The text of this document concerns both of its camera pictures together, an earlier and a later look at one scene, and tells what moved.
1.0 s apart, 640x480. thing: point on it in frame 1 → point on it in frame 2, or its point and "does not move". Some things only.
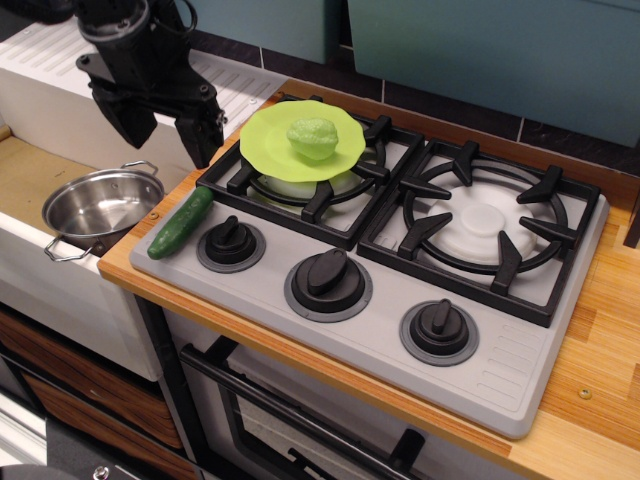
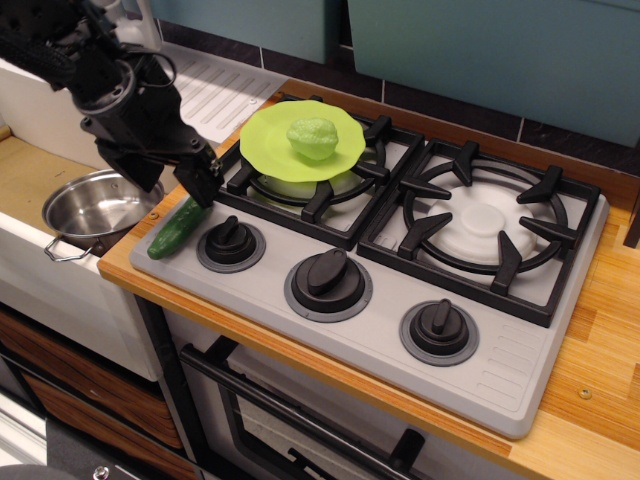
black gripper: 155,67 → 148,119
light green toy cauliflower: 312,138 does not move
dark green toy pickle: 181,222 does not move
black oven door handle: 393,461 does not move
